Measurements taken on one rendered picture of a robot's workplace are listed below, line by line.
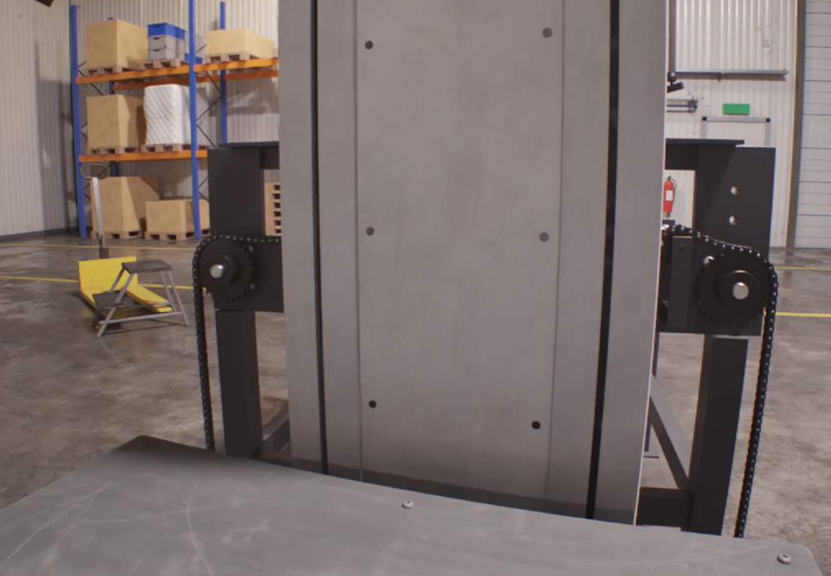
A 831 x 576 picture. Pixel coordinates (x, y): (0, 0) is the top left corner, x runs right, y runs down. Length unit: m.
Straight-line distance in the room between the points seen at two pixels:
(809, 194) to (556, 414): 10.77
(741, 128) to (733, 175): 9.47
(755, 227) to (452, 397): 0.98
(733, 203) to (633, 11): 0.91
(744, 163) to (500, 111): 0.94
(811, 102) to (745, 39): 1.53
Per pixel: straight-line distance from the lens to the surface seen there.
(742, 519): 1.54
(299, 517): 0.44
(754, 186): 1.37
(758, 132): 10.91
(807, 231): 11.25
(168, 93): 11.11
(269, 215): 9.59
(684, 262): 1.27
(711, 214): 1.35
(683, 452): 1.75
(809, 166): 11.20
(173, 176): 12.75
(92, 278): 5.92
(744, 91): 10.97
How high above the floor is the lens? 1.08
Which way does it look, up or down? 9 degrees down
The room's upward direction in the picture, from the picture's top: straight up
